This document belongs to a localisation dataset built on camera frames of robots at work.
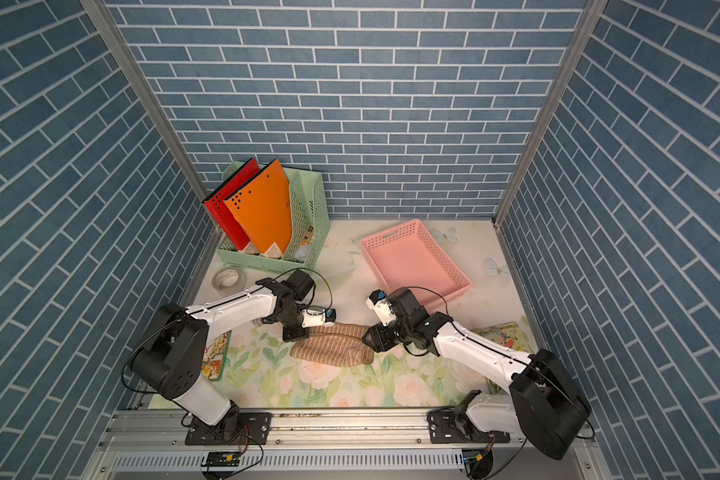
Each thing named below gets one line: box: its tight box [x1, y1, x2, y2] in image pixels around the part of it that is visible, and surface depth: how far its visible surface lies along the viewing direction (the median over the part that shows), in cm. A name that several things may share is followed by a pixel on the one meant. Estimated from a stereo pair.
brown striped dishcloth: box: [290, 322, 375, 368], surface depth 86 cm
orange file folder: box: [224, 159, 293, 254], surface depth 95 cm
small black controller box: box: [201, 451, 241, 467], surface depth 73 cm
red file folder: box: [202, 158, 260, 251], surface depth 90 cm
